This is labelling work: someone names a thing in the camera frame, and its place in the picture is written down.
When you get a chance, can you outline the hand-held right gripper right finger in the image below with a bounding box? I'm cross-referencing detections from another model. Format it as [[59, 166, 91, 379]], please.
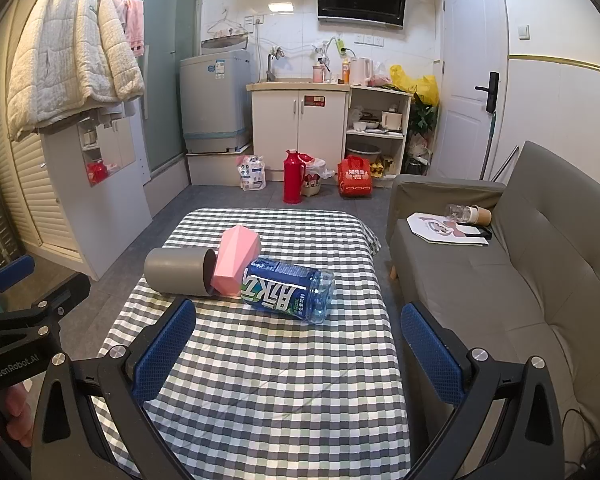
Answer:
[[400, 301, 569, 480]]

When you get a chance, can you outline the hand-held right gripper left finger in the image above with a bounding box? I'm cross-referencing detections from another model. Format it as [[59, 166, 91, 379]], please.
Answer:
[[32, 297, 201, 480]]

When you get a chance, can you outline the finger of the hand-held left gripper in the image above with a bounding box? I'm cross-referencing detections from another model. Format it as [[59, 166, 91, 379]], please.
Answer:
[[0, 254, 37, 312], [0, 271, 92, 357]]

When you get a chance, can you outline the grey cup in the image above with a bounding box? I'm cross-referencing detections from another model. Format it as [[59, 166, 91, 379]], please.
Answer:
[[144, 247, 217, 297]]

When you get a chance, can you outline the pink faceted cup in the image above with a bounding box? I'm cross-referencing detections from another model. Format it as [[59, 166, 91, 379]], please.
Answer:
[[212, 225, 261, 297]]

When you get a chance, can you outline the person's left hand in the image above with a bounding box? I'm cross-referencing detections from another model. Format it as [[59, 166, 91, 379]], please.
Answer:
[[2, 385, 35, 449]]

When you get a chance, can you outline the white side cabinet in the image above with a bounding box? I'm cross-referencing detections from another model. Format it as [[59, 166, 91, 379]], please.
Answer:
[[42, 95, 154, 281]]

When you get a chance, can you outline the white louvred cabinet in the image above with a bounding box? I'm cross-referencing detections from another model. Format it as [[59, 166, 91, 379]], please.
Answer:
[[0, 80, 88, 263]]

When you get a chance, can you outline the checkered tablecloth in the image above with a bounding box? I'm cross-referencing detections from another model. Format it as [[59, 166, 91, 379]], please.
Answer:
[[92, 208, 413, 480]]

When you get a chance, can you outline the printed paper bag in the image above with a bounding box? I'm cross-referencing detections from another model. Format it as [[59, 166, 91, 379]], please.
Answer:
[[406, 211, 491, 247]]

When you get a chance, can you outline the grey sofa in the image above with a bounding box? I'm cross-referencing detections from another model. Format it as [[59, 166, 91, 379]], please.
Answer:
[[385, 141, 600, 480]]

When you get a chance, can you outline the blue label plastic bottle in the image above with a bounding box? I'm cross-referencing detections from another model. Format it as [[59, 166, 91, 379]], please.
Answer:
[[240, 258, 336, 323]]

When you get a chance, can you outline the red bag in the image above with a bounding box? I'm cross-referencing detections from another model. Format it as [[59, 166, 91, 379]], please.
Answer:
[[336, 156, 374, 199]]

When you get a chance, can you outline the white step platform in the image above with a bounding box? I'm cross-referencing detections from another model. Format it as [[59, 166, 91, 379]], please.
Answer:
[[186, 141, 256, 186]]

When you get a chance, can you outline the pink detergent bag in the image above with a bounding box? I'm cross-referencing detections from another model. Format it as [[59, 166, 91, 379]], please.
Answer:
[[236, 154, 267, 192]]

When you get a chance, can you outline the small cartoon trash bin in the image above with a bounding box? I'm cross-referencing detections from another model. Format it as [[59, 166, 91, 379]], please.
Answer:
[[300, 157, 336, 197]]

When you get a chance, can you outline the red thermos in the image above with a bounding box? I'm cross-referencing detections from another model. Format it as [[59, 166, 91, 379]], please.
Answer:
[[283, 149, 308, 205]]

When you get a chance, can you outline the white shelf unit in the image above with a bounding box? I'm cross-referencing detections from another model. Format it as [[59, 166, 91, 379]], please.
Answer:
[[344, 85, 412, 177]]

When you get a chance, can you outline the white padded jacket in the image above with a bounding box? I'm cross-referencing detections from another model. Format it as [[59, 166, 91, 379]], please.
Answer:
[[6, 0, 146, 142]]

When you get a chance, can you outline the green plant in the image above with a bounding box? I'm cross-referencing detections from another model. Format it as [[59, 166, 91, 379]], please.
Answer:
[[411, 92, 440, 137]]

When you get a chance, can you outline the grey washing machine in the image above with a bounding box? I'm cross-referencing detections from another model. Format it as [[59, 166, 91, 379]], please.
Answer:
[[180, 50, 254, 154]]

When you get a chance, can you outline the frosted glass door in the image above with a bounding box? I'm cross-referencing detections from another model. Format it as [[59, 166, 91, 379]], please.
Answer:
[[140, 0, 204, 181]]

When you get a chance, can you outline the white sink cabinet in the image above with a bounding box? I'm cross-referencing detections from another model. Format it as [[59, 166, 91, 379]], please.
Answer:
[[246, 82, 351, 162]]

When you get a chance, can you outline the yellow plastic bag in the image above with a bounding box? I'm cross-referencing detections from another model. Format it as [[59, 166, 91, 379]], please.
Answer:
[[390, 64, 440, 106]]

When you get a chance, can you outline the pink towel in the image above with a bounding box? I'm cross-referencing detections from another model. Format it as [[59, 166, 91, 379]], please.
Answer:
[[111, 0, 146, 58]]

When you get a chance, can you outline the white electric kettle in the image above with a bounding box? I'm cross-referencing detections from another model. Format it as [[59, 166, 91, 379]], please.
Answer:
[[349, 56, 374, 86]]

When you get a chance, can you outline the metal faucet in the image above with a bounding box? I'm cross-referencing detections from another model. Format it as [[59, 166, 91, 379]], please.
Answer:
[[266, 46, 286, 84]]

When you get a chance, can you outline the white door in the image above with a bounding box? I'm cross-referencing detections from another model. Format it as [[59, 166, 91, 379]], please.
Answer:
[[430, 0, 511, 181]]

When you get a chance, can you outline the black cable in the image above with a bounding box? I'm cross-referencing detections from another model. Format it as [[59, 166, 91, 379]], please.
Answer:
[[562, 406, 600, 467]]

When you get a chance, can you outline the black door handle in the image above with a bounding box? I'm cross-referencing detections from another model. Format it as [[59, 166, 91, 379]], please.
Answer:
[[475, 71, 500, 114]]

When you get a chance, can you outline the wire clothes hanger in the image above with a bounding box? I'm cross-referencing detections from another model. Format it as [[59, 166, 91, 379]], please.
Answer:
[[202, 9, 247, 41]]

